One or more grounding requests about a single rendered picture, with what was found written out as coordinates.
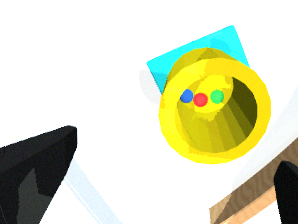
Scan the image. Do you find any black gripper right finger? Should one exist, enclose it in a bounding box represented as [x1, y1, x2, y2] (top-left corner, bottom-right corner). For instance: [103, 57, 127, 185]
[273, 160, 298, 224]

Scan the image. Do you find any blue marble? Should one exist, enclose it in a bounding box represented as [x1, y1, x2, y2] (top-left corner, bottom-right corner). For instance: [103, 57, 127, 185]
[180, 88, 193, 103]

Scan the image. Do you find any green marble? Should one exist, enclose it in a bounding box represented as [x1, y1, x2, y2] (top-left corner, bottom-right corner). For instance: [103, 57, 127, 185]
[209, 89, 225, 104]

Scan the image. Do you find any red marble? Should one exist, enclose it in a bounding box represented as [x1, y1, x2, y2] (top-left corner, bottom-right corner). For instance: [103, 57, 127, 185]
[193, 92, 208, 107]

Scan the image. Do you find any yellow cup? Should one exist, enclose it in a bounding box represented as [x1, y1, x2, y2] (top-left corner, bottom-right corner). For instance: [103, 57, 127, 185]
[158, 47, 270, 165]

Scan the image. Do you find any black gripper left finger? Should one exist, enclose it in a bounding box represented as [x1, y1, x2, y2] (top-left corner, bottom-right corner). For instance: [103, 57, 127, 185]
[0, 125, 78, 224]

